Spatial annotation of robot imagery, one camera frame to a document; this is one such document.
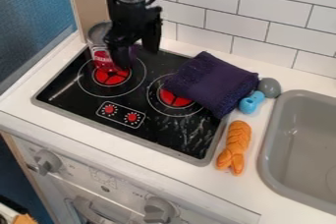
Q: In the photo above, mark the blue toy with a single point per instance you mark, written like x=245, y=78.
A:
x=251, y=102

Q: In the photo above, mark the purple cloth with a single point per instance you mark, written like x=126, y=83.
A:
x=214, y=84

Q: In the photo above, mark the red can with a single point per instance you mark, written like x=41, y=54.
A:
x=100, y=51

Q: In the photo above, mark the toy sink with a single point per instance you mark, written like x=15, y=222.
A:
x=302, y=152

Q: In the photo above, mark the orange toy bread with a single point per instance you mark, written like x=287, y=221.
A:
x=236, y=146

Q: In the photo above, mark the toy stove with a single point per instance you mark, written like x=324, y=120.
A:
x=131, y=110

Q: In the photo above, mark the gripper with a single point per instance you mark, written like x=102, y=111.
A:
x=129, y=21

